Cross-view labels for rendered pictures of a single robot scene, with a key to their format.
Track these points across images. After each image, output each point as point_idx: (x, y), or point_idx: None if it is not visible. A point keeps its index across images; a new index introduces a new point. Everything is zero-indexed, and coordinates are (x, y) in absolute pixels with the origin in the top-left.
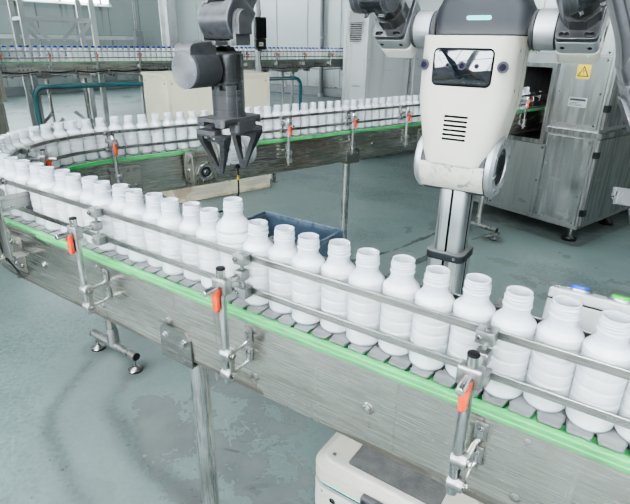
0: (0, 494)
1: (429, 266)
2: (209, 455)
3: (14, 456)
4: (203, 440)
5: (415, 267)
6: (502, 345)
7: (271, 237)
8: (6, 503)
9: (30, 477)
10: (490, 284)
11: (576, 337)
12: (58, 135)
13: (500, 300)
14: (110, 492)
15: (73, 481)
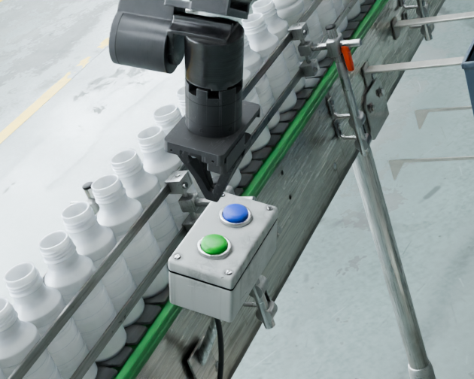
0: (430, 216)
1: (172, 104)
2: (381, 258)
3: None
4: (372, 236)
5: None
6: None
7: (299, 23)
8: (423, 227)
9: (460, 219)
10: (144, 142)
11: (98, 219)
12: None
13: (180, 171)
14: None
15: None
